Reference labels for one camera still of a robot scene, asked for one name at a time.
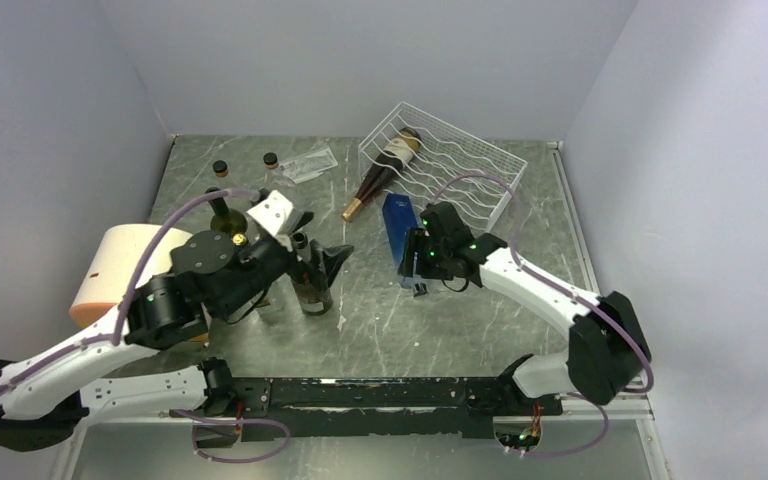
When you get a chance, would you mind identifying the gold capped wine bottle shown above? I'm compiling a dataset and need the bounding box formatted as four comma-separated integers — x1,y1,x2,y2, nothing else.
341,128,421,222

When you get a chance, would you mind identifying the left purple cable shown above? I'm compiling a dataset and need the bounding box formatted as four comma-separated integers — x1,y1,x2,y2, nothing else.
0,187,263,442

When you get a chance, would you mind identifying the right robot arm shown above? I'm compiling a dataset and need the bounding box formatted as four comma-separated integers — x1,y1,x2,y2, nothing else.
399,202,654,414

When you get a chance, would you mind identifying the brown label bottle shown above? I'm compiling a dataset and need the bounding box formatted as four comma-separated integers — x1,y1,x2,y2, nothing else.
226,244,277,325

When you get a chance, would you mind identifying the blue label water bottle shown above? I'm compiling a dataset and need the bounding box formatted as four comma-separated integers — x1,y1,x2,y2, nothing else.
382,193,428,297

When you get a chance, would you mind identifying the silver capped dark bottle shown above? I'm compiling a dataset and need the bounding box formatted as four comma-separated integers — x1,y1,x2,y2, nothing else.
289,231,333,316

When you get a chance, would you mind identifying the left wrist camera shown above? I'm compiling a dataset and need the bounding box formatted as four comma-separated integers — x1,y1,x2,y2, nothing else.
246,188,314,238

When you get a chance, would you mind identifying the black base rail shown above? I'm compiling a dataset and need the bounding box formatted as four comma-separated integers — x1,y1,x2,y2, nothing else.
125,376,650,442

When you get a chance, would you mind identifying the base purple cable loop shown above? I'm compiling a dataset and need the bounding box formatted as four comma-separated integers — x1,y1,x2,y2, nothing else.
171,407,293,464

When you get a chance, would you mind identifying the dark green wine bottle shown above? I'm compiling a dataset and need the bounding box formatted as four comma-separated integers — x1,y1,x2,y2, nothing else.
208,197,248,237

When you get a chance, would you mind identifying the cream cylinder roll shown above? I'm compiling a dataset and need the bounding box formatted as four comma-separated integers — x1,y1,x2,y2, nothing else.
69,224,192,328

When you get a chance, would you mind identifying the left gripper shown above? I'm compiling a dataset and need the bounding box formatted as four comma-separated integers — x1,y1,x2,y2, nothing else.
216,210,355,317

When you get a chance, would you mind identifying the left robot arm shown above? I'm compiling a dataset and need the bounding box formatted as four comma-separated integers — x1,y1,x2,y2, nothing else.
0,230,353,452

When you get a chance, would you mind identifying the white wire wine rack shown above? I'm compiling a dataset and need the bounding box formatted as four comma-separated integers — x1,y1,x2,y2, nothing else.
358,102,527,231

